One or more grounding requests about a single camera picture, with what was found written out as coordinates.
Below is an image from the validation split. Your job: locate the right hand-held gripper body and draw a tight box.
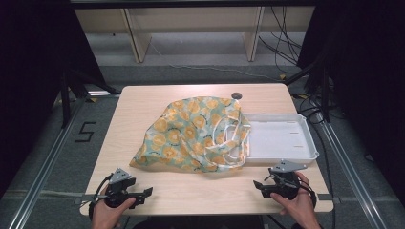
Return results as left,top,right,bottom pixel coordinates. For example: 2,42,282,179
266,159,309,200

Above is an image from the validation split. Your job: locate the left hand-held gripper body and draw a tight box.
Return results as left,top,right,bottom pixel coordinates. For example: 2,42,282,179
104,167,144,209

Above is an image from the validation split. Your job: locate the fruit print cloth bag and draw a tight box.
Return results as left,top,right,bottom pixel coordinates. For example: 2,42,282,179
128,95,252,174

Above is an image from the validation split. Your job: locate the person's right hand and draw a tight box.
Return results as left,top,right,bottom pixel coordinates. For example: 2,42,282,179
270,171,321,229

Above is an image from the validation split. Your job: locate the person's left hand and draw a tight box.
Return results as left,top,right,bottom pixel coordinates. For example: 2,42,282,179
92,185,138,229

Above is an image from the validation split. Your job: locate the white plastic tray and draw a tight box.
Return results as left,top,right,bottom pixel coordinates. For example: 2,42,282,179
229,113,320,167

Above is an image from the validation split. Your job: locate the person's dark clothing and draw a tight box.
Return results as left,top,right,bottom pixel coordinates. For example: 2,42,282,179
131,215,266,229

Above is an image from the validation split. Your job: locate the black metal stand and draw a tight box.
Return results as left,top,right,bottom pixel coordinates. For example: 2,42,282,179
282,52,332,124
59,67,121,129

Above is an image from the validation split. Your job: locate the black curtain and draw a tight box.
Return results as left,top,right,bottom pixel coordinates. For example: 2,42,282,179
297,0,405,206
0,0,108,198

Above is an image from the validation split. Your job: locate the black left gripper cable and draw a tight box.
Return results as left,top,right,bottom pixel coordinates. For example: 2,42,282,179
88,173,115,221

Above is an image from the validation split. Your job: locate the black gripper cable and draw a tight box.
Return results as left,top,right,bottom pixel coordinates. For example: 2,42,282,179
297,181,318,208
88,173,115,221

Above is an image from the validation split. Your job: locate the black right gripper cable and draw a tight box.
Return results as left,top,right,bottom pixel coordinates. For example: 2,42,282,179
297,181,318,208

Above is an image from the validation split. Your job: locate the black floor cable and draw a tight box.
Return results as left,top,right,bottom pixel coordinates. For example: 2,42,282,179
294,92,338,229

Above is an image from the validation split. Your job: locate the aluminium floor rail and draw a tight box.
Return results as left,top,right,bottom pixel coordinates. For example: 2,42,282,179
6,97,89,229
309,109,390,229

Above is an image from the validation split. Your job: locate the bundle of black floor cables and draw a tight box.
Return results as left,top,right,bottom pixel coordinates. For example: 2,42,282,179
257,6,304,74

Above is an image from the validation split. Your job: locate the light wooden shelf frame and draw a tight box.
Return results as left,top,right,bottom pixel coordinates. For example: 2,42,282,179
74,6,316,64

